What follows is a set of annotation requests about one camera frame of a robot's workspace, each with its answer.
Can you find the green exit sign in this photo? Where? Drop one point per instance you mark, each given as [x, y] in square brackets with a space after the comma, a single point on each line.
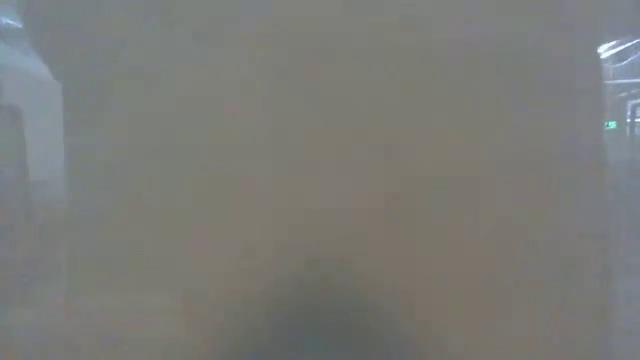
[610, 125]

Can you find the ceiling light strip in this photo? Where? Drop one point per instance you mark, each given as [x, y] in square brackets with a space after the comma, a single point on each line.
[10, 21]
[617, 47]

